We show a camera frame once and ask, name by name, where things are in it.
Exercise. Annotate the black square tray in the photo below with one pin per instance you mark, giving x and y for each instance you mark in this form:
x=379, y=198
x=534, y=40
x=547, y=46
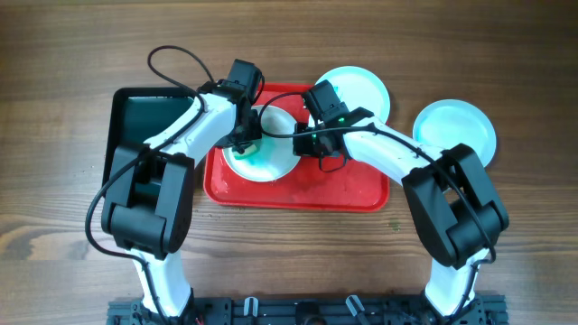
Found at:
x=136, y=115

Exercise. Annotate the white plate stained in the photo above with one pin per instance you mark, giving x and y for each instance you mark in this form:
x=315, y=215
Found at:
x=358, y=87
x=273, y=157
x=448, y=122

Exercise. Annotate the white plate top stained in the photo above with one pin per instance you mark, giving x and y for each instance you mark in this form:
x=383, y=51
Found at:
x=358, y=87

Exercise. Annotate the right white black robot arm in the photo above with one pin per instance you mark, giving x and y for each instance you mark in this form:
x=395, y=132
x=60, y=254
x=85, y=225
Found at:
x=455, y=207

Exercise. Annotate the red plastic tray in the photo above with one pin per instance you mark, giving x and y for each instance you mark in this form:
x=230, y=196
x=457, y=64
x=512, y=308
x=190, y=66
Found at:
x=330, y=184

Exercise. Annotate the green yellow scrub sponge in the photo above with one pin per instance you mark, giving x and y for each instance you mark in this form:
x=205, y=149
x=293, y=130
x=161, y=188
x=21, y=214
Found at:
x=244, y=151

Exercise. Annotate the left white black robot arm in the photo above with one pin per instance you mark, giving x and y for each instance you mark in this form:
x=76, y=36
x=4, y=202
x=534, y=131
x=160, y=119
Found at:
x=156, y=139

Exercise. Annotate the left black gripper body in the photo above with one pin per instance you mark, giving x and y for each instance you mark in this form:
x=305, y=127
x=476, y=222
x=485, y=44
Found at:
x=244, y=132

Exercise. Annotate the white plate bottom stained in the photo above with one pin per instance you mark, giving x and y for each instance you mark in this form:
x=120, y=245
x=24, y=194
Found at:
x=273, y=157

